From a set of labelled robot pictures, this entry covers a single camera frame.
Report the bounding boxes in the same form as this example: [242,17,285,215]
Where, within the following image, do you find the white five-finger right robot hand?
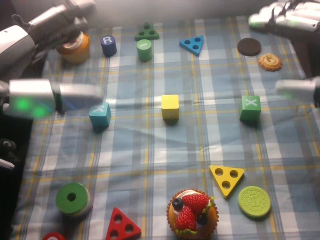
[248,0,320,108]

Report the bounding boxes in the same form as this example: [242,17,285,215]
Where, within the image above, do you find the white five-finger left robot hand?
[0,0,105,120]

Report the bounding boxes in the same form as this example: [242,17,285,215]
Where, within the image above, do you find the green cube block letter X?
[239,95,261,125]

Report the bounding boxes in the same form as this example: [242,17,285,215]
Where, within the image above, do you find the teal cube block letter K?
[88,101,112,133]

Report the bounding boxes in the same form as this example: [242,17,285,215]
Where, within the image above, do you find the golden swirl butter cookie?
[257,53,283,73]

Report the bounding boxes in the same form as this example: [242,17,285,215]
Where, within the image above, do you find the dark chocolate round cookie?
[236,37,262,57]

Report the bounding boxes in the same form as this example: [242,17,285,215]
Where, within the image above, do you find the orange toy cupcake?
[56,31,91,65]

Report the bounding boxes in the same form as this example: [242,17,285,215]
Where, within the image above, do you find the blue cylinder block letter R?
[100,34,118,58]

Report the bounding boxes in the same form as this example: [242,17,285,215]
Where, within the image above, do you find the blue triangle block three holes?
[178,35,205,57]

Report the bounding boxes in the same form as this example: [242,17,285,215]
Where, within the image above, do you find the green cylinder block minus sign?
[136,39,153,63]

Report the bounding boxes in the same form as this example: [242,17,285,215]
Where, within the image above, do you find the green triangle block three holes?
[134,22,160,42]

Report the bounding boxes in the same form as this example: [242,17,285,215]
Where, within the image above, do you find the yellow cube block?
[160,94,180,123]

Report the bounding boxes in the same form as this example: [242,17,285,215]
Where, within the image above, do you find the yellow triangle block three holes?
[208,164,245,200]

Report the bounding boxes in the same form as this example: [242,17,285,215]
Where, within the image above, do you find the blue plaid tablecloth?
[14,16,320,240]

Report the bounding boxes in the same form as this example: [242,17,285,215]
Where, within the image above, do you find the green sandwich cookie toy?
[237,186,272,221]

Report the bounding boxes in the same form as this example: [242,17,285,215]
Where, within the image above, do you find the red triangle block three holes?
[105,207,142,240]

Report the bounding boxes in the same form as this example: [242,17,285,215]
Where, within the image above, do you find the strawberry fruit tart toy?
[166,189,219,237]

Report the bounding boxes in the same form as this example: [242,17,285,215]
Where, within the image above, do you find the green stacking ring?
[54,181,90,216]

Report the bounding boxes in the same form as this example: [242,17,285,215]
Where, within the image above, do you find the red ring block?
[41,231,66,240]

